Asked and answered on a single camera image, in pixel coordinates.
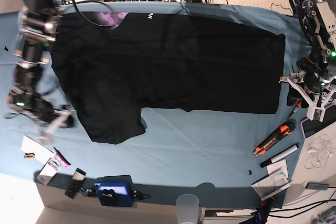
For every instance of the black white marker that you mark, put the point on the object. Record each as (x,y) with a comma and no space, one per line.
(280,155)

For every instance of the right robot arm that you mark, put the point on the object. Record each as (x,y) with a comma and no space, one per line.
(38,22)

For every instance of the black t-shirt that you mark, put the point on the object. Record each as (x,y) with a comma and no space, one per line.
(166,61)

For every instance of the orange screwdriver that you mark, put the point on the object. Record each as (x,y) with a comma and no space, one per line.
(295,108)

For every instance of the pink marker pen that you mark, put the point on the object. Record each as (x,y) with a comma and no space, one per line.
(61,159)

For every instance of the blue box device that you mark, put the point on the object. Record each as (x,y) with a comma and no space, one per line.
(114,193)

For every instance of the black remote control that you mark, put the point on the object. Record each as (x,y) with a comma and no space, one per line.
(76,183)

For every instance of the teal table cloth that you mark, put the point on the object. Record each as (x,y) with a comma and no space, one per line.
(205,153)

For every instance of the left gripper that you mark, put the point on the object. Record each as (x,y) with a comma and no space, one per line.
(316,102)

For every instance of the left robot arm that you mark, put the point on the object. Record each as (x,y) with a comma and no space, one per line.
(314,83)

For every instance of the smartphone with purple case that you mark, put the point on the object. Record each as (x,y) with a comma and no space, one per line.
(310,128)

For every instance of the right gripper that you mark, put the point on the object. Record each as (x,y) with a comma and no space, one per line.
(62,119)

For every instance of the orange utility knife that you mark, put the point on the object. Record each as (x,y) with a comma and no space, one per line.
(277,135)

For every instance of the white paper card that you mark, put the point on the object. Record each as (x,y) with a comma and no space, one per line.
(41,153)

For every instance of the clear plastic package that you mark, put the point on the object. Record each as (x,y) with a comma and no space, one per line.
(48,171)

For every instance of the translucent plastic cup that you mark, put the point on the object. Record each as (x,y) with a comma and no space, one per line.
(187,208)

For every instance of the small yellow battery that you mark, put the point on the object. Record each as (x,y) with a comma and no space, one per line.
(29,155)

